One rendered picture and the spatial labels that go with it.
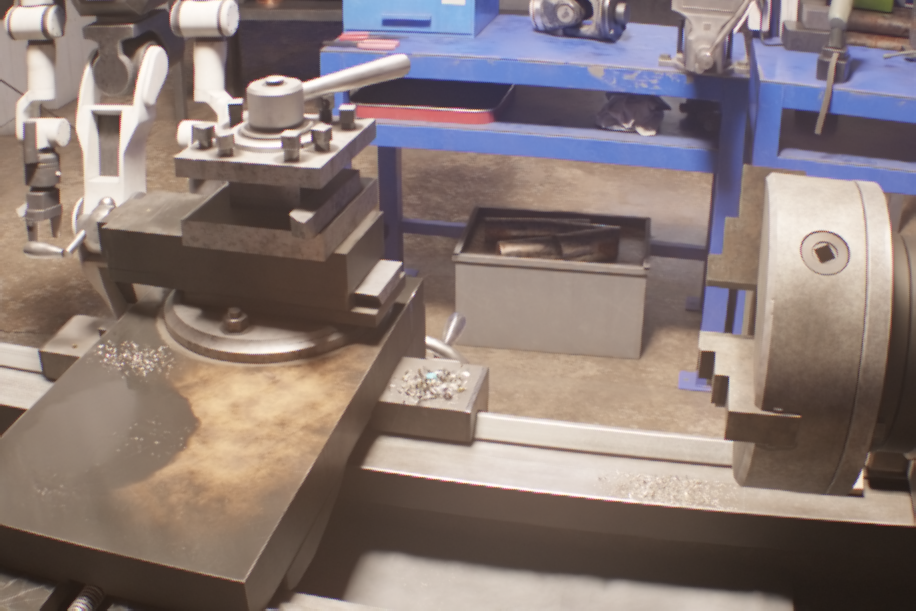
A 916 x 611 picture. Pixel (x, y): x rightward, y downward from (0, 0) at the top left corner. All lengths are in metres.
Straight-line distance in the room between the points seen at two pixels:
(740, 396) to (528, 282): 2.19
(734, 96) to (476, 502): 1.66
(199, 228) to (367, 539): 0.38
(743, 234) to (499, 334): 2.19
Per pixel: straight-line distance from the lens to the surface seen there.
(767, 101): 2.58
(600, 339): 2.98
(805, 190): 0.80
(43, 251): 1.29
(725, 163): 2.63
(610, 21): 2.78
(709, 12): 2.37
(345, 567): 1.16
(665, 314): 3.26
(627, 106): 2.68
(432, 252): 3.61
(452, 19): 2.80
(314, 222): 1.05
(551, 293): 2.92
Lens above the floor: 1.48
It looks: 26 degrees down
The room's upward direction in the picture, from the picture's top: 1 degrees clockwise
